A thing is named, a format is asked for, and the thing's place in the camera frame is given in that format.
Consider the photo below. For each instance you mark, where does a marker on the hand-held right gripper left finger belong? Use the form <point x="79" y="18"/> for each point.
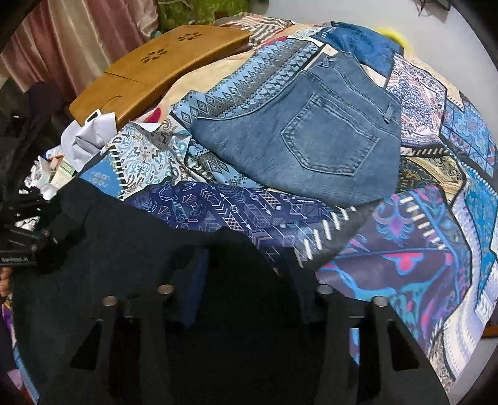
<point x="194" y="290"/>

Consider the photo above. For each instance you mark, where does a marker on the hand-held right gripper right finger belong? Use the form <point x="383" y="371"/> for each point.
<point x="302" y="292"/>

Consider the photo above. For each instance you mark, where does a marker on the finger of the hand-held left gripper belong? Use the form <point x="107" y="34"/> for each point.
<point x="52" y="249"/>

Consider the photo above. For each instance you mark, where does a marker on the black pants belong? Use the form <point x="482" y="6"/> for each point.
<point x="116" y="241"/>

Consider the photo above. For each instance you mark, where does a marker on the pile of paper packets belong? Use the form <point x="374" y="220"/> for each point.
<point x="46" y="171"/>

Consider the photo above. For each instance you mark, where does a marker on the patchwork printed bedspread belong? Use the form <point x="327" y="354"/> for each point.
<point x="408" y="233"/>

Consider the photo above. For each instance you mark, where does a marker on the white crumpled cloth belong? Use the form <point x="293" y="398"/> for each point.
<point x="93" y="134"/>

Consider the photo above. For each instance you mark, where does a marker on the dark cloth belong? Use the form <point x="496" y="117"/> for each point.
<point x="39" y="105"/>

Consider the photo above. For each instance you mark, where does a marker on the folded blue jeans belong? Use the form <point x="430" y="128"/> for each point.
<point x="311" y="148"/>

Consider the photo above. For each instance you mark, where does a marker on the wooden lap desk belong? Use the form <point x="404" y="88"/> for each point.
<point x="148" y="78"/>

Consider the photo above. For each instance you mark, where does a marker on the pink curtain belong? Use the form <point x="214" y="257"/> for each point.
<point x="58" y="39"/>

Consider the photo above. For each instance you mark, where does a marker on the green patterned bag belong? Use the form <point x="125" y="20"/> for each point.
<point x="202" y="11"/>

